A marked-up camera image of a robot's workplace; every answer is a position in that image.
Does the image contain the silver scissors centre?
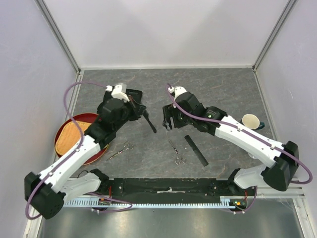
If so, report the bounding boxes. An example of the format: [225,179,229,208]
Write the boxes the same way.
[168,138,186,165]

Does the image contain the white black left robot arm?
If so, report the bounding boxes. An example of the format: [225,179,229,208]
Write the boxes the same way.
[24,97,148,220]

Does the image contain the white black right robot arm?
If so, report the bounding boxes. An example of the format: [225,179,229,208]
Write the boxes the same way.
[163,92,299,195]

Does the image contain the round red tray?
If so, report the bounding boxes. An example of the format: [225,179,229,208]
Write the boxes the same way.
[54,113,97,158]

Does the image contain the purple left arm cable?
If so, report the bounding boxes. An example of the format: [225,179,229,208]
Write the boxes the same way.
[24,81,112,221]

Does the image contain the silver scissors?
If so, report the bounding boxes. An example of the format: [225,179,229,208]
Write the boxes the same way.
[168,138,186,165]
[107,141,134,161]

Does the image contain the clear plastic cup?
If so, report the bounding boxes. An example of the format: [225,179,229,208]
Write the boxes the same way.
[248,153,258,160]

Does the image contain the woven bamboo mat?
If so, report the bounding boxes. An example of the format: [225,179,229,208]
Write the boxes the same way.
[54,121,81,157]

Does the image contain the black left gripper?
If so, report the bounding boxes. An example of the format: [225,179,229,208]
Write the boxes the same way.
[113,95,146,131]

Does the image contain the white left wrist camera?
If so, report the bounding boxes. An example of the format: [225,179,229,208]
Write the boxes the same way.
[106,83,130,103]

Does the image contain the silver scissors left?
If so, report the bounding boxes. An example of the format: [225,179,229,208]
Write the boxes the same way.
[107,141,134,161]

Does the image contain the black handled comb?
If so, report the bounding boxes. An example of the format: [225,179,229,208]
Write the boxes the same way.
[143,110,157,133]

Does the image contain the slotted cable duct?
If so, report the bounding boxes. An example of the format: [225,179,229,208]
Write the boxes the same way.
[64,196,238,209]

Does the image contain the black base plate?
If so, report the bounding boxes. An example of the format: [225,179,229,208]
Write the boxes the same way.
[97,178,255,203]

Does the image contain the black straight comb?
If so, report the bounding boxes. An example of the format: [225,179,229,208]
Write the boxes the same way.
[184,135,209,167]

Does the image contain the black zippered tool case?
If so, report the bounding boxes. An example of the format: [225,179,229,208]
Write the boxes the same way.
[100,88,143,112]

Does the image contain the dark green mug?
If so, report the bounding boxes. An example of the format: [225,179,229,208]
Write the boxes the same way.
[240,114,265,130]

